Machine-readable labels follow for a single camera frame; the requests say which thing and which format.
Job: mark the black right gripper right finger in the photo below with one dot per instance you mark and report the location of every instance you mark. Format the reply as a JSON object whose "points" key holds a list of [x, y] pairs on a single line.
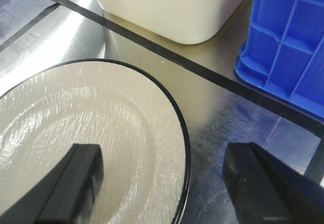
{"points": [[263, 189]]}

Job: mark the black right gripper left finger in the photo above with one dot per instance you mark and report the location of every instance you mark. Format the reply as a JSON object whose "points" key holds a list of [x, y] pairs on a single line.
{"points": [[66, 194]]}

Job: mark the beige plate black rim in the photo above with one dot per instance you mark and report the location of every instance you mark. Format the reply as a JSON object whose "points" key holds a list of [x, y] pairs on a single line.
{"points": [[123, 109]]}

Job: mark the large blue crate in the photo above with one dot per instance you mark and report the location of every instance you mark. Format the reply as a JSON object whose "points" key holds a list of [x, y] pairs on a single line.
{"points": [[283, 51]]}

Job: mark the cream plastic bin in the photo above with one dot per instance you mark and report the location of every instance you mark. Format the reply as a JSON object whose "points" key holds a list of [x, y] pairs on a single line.
{"points": [[182, 21]]}

